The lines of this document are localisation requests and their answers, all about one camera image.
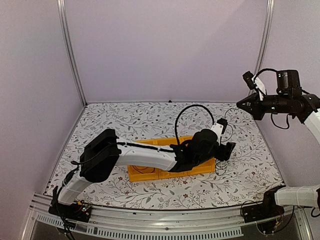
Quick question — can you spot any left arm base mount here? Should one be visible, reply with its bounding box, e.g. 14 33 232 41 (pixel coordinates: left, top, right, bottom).
48 200 92 223

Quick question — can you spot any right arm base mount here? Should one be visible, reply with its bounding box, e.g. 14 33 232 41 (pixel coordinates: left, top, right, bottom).
240 200 285 223

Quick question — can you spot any right aluminium frame post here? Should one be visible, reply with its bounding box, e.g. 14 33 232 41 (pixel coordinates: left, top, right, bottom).
253 0 275 75

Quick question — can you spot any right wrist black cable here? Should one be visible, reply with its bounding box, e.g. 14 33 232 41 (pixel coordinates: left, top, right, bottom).
253 68 311 130

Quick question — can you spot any red cable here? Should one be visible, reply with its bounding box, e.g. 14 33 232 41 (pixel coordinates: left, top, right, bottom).
131 164 156 174

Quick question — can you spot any left yellow plastic bin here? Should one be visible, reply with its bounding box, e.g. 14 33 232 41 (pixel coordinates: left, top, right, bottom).
127 139 161 183

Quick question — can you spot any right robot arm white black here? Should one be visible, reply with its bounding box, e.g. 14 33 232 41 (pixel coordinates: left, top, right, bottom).
236 69 320 218

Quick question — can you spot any aluminium frame post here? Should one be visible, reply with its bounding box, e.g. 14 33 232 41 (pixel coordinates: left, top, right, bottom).
253 0 275 75
56 0 88 107

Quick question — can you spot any yellow plastic bin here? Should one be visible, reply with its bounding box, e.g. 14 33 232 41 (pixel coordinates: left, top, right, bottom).
127 139 161 183
156 138 188 180
180 158 216 177

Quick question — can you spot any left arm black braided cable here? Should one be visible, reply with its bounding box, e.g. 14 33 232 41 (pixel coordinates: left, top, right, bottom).
174 104 215 146

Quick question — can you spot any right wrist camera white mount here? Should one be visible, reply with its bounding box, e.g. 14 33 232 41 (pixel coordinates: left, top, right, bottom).
242 71 267 101

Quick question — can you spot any middle yellow plastic bin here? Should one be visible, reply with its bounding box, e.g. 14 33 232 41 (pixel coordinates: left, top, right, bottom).
156 138 188 180

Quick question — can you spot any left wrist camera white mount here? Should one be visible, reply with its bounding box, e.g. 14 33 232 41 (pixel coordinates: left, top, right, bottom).
210 118 228 144

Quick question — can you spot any left aluminium frame post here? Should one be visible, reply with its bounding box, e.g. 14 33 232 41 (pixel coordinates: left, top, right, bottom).
56 0 88 107

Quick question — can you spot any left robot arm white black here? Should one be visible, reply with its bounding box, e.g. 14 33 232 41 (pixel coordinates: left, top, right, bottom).
54 128 236 217

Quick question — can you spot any front aluminium rail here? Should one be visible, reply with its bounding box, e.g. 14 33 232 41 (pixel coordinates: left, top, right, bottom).
21 193 316 240

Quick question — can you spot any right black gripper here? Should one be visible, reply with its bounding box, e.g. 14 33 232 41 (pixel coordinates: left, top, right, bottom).
237 90 292 121

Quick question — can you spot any floral patterned table mat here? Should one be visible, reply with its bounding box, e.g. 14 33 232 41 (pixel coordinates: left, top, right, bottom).
44 102 283 210

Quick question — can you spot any green cable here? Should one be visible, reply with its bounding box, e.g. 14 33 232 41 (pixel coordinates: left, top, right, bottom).
219 106 238 143

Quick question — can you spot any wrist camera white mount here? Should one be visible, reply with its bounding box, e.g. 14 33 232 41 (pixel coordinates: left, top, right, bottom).
242 71 267 101
210 118 228 144

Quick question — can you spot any right yellow plastic bin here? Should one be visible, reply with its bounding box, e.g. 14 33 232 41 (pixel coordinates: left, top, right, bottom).
180 158 216 177

